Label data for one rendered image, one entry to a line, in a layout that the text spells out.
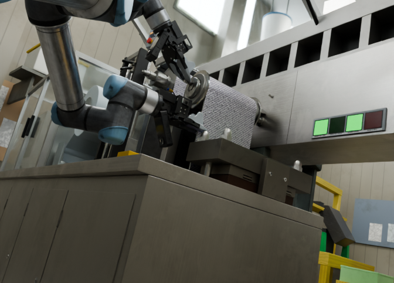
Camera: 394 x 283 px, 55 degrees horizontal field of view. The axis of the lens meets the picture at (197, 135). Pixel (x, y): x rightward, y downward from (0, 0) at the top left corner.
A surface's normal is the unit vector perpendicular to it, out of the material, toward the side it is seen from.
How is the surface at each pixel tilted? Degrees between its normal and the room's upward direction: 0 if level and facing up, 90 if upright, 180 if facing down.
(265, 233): 90
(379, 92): 90
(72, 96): 128
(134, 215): 90
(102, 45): 90
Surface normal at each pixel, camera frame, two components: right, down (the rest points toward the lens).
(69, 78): 0.55, 0.63
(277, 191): 0.59, -0.10
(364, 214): -0.71, -0.33
